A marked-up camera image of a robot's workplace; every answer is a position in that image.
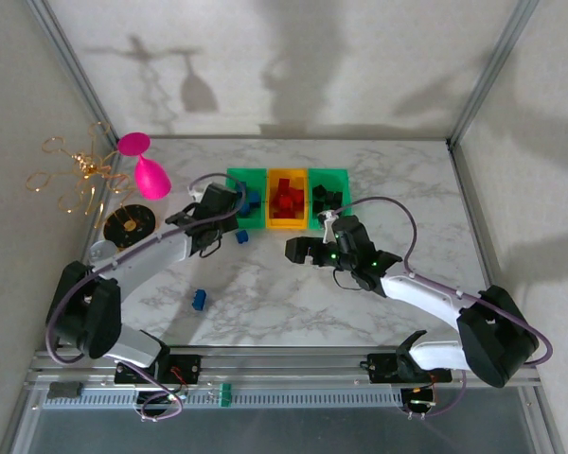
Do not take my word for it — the green plastic bin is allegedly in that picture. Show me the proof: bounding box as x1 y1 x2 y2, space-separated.
307 167 354 231
225 167 270 230

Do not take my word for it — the pink plastic wine glass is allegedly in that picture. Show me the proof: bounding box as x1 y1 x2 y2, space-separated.
116 131 171 201

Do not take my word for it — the yellow plastic bin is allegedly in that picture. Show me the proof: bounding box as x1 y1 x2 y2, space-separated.
264 167 311 232

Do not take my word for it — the grey round disc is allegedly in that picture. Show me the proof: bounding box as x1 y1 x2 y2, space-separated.
88 239 117 261

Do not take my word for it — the small grey box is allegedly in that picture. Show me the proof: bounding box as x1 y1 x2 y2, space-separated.
49 381 84 398

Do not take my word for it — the gold wire glass rack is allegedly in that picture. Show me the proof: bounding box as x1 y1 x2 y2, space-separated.
26 121 156 250

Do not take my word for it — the aluminium base extrusion rail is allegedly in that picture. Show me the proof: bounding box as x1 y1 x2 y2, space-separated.
26 347 541 390

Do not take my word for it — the aluminium frame rail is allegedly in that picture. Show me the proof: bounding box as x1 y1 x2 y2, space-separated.
9 136 124 454
449 141 562 454

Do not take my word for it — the grey slotted cable duct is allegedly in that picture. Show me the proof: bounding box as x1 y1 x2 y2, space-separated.
42 387 403 410

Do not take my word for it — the aluminium frame post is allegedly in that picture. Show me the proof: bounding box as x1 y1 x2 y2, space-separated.
447 0 541 146
26 0 122 141

